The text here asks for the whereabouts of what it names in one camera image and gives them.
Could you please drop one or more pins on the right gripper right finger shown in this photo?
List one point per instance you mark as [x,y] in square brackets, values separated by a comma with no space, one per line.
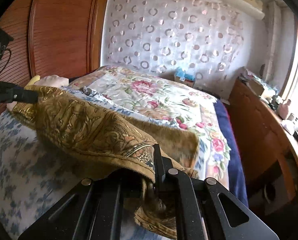
[205,209]

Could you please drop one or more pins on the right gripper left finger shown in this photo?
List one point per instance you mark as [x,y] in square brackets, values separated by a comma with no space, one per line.
[90,210]

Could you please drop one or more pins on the olive gold patterned garment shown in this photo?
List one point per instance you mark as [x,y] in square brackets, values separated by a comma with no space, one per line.
[111,140]

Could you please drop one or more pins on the yellow plush toy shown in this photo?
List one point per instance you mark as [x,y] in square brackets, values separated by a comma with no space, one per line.
[33,80]

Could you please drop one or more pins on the beige folded pillow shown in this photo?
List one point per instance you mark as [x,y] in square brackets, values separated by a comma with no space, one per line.
[48,82]

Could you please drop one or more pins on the blue floral bed sheet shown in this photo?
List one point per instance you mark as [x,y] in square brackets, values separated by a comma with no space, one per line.
[34,175]

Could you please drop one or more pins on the wooden wardrobe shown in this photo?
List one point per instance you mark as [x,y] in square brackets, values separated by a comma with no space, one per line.
[52,37]

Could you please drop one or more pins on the wooden headboard shelf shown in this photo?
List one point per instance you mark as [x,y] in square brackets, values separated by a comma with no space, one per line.
[261,139]

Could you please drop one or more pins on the floral quilt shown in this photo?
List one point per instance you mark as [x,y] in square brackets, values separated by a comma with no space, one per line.
[191,126]

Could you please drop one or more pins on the pink bottle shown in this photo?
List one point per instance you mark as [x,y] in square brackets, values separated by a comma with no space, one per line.
[283,109]

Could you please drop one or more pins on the blue tissue box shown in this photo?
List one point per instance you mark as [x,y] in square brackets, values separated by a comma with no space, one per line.
[184,78]

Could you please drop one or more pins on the cardboard box on shelf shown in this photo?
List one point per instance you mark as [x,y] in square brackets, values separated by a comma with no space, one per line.
[256,87]

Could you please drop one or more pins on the white circle-pattern curtain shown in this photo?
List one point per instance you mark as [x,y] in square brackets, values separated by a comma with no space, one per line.
[158,36]

